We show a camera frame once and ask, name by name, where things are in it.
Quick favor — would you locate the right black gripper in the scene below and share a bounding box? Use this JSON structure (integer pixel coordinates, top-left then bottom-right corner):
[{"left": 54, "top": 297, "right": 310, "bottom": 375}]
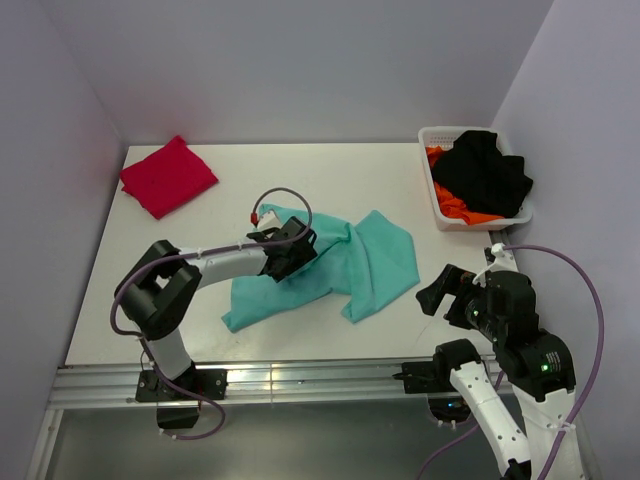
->
[{"left": 415, "top": 261, "right": 504, "bottom": 339}]

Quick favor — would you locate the teal t-shirt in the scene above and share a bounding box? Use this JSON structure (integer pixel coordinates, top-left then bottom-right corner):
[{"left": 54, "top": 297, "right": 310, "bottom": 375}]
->
[{"left": 222, "top": 210, "right": 420, "bottom": 333}]

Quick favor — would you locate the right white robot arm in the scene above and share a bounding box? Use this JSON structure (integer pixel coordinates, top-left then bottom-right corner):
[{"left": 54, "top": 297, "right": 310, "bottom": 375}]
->
[{"left": 416, "top": 264, "right": 586, "bottom": 479}]

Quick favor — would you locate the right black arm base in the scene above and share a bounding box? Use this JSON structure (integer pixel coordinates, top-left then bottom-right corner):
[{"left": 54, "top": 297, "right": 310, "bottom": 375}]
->
[{"left": 392, "top": 361, "right": 471, "bottom": 426}]

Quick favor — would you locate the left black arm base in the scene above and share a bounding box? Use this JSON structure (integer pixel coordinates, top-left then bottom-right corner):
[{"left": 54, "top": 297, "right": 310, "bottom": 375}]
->
[{"left": 135, "top": 369, "right": 227, "bottom": 431}]

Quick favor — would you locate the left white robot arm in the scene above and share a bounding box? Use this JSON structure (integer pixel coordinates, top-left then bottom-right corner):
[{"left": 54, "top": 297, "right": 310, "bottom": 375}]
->
[{"left": 111, "top": 211, "right": 317, "bottom": 399}]

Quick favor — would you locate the orange t-shirt in basket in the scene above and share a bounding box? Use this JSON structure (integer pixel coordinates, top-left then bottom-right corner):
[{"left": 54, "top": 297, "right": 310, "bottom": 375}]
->
[{"left": 425, "top": 145, "right": 504, "bottom": 226}]

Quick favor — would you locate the black t-shirt in basket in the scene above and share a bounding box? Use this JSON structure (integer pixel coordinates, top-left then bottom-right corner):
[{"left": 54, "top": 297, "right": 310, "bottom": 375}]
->
[{"left": 431, "top": 130, "right": 533, "bottom": 218}]

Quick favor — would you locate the folded red t-shirt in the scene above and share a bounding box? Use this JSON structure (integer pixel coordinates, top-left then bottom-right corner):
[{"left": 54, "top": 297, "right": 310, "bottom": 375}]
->
[{"left": 120, "top": 135, "right": 219, "bottom": 220}]

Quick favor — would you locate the white plastic basket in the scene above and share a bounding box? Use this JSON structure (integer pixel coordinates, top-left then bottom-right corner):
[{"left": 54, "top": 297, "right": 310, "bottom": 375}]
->
[{"left": 418, "top": 126, "right": 533, "bottom": 232}]

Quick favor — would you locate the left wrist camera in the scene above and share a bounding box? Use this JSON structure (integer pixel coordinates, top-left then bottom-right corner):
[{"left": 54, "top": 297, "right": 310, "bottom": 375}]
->
[{"left": 251, "top": 209, "right": 282, "bottom": 232}]

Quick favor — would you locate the aluminium mounting rail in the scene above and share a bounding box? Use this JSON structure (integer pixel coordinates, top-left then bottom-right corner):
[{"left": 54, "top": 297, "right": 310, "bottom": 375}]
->
[{"left": 47, "top": 362, "right": 506, "bottom": 411}]

